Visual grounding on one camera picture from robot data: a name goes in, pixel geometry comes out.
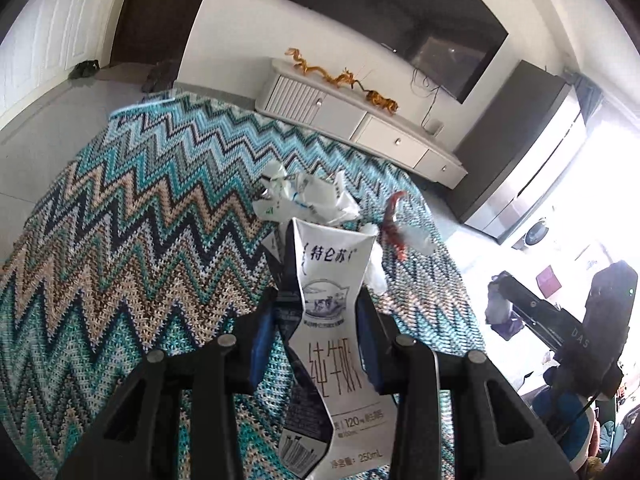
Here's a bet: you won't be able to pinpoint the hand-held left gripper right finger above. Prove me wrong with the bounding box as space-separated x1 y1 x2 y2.
356 287 581 480

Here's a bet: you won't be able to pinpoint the white wrapper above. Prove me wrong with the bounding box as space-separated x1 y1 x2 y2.
251 160 362 226

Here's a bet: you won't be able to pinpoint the dark brown entrance door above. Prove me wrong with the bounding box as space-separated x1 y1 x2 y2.
115 0 223 68

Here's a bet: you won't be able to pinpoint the golden dragon figurine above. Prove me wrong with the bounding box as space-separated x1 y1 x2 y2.
285 48 362 92

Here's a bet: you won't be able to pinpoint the grey double-door refrigerator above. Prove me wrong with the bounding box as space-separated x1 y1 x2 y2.
452 60 588 246

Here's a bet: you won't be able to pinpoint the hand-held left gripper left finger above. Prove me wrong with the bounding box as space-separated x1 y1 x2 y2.
55 302 281 480

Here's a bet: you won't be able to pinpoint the zigzag knitted blanket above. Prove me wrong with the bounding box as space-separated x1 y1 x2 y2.
0 89 488 480

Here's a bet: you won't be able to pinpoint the white milk carton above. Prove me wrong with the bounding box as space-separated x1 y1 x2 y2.
277 217 401 480

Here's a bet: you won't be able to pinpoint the blue-grey curtain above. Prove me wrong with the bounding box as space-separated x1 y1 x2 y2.
565 70 603 116

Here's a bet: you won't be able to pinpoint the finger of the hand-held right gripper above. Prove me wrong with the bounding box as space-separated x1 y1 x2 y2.
492 271 581 356

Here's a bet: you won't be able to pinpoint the wall-mounted television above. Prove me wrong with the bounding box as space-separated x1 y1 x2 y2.
285 0 509 105

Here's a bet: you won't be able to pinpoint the golden tiger figurine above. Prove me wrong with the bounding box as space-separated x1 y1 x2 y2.
365 89 399 113

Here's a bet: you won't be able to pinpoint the red and clear wrapper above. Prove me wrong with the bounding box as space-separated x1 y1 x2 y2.
381 190 437 262

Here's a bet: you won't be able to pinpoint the grey television cabinet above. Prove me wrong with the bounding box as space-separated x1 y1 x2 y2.
255 57 468 190

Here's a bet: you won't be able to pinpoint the washing machine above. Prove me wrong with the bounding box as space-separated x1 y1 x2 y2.
512 217 551 251

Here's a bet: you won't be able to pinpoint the pair of brown boots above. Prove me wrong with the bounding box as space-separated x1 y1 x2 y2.
141 59 178 93

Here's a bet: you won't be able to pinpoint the dangling television cables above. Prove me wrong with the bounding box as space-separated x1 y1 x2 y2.
411 67 443 131

